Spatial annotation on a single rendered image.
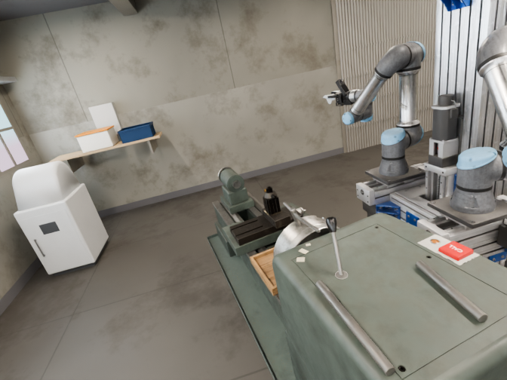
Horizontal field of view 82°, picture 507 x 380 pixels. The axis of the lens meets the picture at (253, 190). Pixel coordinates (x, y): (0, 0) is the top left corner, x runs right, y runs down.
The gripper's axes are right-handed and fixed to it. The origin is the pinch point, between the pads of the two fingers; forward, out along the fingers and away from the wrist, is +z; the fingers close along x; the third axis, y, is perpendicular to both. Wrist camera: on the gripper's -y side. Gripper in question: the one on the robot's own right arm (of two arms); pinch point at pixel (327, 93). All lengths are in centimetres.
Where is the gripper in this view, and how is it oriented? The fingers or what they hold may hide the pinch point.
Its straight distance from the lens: 216.5
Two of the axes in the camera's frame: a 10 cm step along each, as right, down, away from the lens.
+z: -5.4, -2.2, 8.1
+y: 3.1, 8.5, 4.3
